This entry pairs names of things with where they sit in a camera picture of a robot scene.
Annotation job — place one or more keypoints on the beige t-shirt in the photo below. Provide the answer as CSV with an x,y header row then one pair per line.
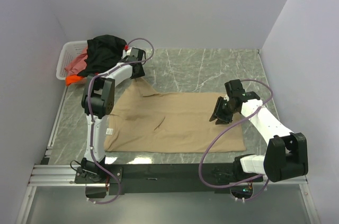
x,y
144,120

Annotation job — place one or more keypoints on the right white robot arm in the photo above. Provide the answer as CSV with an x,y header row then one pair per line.
x,y
286,154

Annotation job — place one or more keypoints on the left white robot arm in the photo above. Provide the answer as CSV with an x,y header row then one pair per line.
x,y
98,102

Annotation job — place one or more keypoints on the pink t-shirt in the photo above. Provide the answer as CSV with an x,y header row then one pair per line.
x,y
78,64

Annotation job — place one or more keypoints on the black base beam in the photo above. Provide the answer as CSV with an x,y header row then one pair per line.
x,y
168,178

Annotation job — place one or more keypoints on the black t-shirt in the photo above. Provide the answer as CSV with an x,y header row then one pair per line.
x,y
103,53

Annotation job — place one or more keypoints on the aluminium rail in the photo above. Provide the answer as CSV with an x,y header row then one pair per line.
x,y
54,175

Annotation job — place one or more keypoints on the orange t-shirt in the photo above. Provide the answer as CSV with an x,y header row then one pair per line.
x,y
74,79

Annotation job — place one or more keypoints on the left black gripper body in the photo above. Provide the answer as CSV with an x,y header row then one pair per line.
x,y
141,73

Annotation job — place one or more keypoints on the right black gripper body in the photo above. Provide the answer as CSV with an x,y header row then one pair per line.
x,y
223,110

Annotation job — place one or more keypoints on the white plastic basket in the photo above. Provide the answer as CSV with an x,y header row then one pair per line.
x,y
69,52

